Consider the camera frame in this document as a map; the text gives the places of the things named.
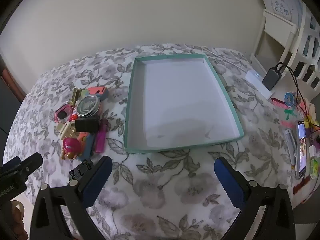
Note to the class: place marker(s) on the pink comb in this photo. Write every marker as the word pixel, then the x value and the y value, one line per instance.
pixel 279 103

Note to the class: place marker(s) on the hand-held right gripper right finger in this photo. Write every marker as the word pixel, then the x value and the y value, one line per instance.
pixel 228 182

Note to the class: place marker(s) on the white tube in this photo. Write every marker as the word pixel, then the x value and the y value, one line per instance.
pixel 291 145

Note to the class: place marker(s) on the floral blanket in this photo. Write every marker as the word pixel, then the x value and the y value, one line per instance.
pixel 150 185

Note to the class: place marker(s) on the white thin stick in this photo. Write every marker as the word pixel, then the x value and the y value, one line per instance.
pixel 225 58

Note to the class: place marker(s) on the purple lighter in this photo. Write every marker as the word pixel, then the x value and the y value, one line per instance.
pixel 100 142

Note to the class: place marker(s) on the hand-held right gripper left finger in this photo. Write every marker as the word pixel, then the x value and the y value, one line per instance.
pixel 96 182

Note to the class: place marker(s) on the pink toy watch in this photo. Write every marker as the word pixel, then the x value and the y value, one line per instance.
pixel 62 112

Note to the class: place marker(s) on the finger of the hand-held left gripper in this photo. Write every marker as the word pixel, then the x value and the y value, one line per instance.
pixel 31 162
pixel 10 165

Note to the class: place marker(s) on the white power strip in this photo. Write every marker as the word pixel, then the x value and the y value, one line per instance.
pixel 257 83

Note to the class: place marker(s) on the smartphone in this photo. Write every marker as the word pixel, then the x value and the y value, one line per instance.
pixel 301 150

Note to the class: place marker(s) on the gold patterned metal case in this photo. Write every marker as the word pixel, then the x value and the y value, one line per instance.
pixel 73 96

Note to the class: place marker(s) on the yellow hair clip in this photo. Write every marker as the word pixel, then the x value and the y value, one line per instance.
pixel 311 123

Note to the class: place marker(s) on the round metal tin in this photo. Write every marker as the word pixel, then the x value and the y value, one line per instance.
pixel 87 106

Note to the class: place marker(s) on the cream hair claw clip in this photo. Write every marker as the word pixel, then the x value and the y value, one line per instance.
pixel 66 129

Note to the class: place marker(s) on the yellow green small box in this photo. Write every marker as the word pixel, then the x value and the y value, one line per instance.
pixel 315 168

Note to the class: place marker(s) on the small white box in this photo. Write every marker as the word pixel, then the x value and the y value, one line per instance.
pixel 313 152

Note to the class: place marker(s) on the green bow clip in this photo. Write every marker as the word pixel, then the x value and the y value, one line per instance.
pixel 289 113

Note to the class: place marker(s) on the round blue tin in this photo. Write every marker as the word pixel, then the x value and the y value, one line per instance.
pixel 290 98

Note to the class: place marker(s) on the white slatted furniture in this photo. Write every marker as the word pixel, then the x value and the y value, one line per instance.
pixel 290 30

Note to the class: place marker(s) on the person's left hand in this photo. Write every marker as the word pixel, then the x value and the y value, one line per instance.
pixel 20 220

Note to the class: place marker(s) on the pink toy figure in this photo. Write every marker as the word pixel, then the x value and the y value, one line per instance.
pixel 70 148

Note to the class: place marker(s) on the black power adapter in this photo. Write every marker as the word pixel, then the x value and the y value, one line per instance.
pixel 272 78

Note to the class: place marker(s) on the black square box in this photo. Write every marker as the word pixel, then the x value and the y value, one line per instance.
pixel 86 125

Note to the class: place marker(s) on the black plastic clip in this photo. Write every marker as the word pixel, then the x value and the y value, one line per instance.
pixel 80 172

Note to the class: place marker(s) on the dark cabinet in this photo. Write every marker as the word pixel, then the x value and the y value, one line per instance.
pixel 8 100

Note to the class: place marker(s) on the teal cardboard box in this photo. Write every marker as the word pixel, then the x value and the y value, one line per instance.
pixel 180 100

